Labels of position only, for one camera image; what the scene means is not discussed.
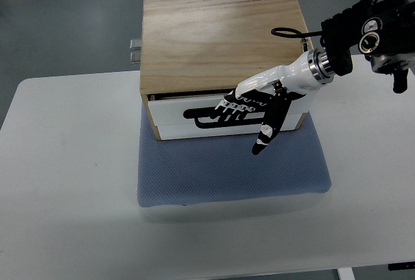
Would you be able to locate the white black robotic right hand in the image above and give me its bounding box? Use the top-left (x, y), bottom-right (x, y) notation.
top-left (211, 49), bottom-right (334, 155)

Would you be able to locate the black drawer handle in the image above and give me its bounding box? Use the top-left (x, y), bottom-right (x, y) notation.
top-left (183, 107), bottom-right (263, 129)

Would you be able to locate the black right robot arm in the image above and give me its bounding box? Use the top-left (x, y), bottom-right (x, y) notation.
top-left (321, 0), bottom-right (414, 93)

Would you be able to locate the wooden drawer cabinet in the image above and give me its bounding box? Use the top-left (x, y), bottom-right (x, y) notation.
top-left (140, 0), bottom-right (307, 141)

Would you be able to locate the blue-grey mesh mat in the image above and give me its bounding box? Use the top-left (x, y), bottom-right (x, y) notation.
top-left (137, 112), bottom-right (331, 207)

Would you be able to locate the grey metal clamp lower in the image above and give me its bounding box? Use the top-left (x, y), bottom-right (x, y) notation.
top-left (130, 51), bottom-right (141, 64)

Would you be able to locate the grey metal clamp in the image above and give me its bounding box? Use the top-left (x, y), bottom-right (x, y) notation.
top-left (130, 38), bottom-right (142, 50)
top-left (130, 51), bottom-right (141, 64)

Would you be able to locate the grey metal clamp upper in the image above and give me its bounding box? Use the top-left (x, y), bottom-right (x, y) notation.
top-left (130, 38), bottom-right (142, 50)

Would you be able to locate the white table leg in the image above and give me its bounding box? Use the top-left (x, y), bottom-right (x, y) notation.
top-left (337, 268), bottom-right (355, 280)

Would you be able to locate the black cable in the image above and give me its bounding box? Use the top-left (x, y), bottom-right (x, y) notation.
top-left (270, 0), bottom-right (400, 51)

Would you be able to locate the black bracket under table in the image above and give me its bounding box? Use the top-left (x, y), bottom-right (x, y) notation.
top-left (388, 261), bottom-right (415, 271)

